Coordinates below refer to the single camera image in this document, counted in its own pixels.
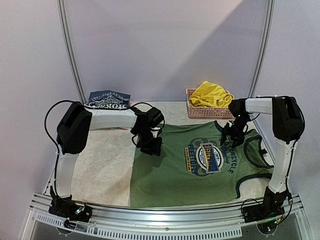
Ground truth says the pink plastic basket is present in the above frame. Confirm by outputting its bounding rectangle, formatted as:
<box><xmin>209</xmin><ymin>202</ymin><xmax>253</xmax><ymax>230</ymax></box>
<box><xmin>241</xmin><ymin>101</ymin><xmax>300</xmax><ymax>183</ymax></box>
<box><xmin>185</xmin><ymin>88</ymin><xmax>235</xmax><ymax>120</ymax></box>

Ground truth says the left aluminium frame post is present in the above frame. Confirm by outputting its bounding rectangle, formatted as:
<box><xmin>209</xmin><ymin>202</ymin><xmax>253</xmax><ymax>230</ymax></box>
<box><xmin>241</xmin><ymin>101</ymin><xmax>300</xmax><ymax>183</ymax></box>
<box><xmin>56</xmin><ymin>0</ymin><xmax>86</xmax><ymax>103</ymax></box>

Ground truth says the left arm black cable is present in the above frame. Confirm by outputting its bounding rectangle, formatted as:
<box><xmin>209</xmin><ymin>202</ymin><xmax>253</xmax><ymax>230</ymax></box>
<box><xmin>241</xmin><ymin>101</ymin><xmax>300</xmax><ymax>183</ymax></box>
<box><xmin>44</xmin><ymin>99</ymin><xmax>83</xmax><ymax>151</ymax></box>

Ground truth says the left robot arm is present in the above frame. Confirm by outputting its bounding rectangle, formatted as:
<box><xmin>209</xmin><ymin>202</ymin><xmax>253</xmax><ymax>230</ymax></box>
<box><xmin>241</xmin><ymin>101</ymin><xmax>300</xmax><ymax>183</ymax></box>
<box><xmin>50</xmin><ymin>101</ymin><xmax>165</xmax><ymax>217</ymax></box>

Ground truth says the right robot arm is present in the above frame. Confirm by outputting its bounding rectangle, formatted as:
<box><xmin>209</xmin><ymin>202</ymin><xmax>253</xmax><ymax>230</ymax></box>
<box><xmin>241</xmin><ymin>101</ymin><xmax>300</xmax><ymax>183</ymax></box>
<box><xmin>220</xmin><ymin>96</ymin><xmax>305</xmax><ymax>196</ymax></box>

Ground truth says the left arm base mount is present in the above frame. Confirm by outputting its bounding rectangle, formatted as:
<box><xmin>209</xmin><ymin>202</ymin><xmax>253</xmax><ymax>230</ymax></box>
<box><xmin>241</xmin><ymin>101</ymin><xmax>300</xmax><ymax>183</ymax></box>
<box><xmin>48</xmin><ymin>186</ymin><xmax>93</xmax><ymax>230</ymax></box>

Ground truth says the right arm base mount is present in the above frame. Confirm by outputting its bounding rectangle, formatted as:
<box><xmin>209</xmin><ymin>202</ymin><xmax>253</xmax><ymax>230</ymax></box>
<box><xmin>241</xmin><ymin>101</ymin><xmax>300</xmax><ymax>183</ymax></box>
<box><xmin>240</xmin><ymin>187</ymin><xmax>288</xmax><ymax>235</ymax></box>

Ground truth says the aluminium front rail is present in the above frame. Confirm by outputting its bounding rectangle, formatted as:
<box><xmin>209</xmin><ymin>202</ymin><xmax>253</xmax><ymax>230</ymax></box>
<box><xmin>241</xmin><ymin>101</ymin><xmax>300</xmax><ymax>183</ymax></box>
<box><xmin>22</xmin><ymin>193</ymin><xmax>312</xmax><ymax>240</ymax></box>

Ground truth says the folded pink garment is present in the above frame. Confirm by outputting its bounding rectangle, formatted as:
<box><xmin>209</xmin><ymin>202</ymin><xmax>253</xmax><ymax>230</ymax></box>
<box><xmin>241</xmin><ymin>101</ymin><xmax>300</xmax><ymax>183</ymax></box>
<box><xmin>112</xmin><ymin>101</ymin><xmax>134</xmax><ymax>131</ymax></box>

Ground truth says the right aluminium frame post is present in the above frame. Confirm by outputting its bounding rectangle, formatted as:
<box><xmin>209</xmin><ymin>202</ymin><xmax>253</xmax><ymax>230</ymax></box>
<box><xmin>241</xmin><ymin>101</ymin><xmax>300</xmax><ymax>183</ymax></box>
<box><xmin>247</xmin><ymin>0</ymin><xmax>275</xmax><ymax>98</ymax></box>

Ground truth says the green tank top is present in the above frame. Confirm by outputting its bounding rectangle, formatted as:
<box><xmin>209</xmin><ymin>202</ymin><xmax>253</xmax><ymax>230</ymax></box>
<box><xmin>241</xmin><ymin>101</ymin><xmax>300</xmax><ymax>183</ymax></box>
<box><xmin>129</xmin><ymin>121</ymin><xmax>274</xmax><ymax>209</ymax></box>

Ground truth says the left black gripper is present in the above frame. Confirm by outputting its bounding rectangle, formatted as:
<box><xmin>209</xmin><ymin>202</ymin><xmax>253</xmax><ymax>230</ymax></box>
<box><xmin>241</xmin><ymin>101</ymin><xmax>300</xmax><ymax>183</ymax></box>
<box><xmin>135</xmin><ymin>128</ymin><xmax>162</xmax><ymax>156</ymax></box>

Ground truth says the yellow garment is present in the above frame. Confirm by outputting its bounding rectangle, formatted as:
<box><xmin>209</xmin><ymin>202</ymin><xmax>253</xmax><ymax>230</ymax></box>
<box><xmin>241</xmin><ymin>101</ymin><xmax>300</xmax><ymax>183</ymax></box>
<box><xmin>188</xmin><ymin>81</ymin><xmax>235</xmax><ymax>108</ymax></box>

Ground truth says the folded navy graphic shirt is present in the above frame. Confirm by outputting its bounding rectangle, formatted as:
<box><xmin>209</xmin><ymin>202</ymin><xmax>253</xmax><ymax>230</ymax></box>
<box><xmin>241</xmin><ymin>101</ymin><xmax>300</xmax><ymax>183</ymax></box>
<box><xmin>84</xmin><ymin>90</ymin><xmax>131</xmax><ymax>110</ymax></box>

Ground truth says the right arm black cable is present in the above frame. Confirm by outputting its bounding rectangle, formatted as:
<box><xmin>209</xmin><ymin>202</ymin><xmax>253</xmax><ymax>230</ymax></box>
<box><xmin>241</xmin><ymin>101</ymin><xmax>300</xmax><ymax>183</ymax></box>
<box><xmin>284</xmin><ymin>96</ymin><xmax>306</xmax><ymax>141</ymax></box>

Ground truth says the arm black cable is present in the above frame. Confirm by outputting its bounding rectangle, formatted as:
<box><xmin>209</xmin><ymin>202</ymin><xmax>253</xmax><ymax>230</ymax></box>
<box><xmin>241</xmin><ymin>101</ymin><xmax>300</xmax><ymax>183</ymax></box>
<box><xmin>284</xmin><ymin>96</ymin><xmax>306</xmax><ymax>141</ymax></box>
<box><xmin>44</xmin><ymin>99</ymin><xmax>83</xmax><ymax>151</ymax></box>

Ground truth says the aluminium frame post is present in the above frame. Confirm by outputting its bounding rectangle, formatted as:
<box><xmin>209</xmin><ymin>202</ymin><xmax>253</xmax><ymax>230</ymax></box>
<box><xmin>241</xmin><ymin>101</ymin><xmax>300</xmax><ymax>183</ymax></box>
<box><xmin>56</xmin><ymin>0</ymin><xmax>86</xmax><ymax>103</ymax></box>
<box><xmin>247</xmin><ymin>0</ymin><xmax>275</xmax><ymax>98</ymax></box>

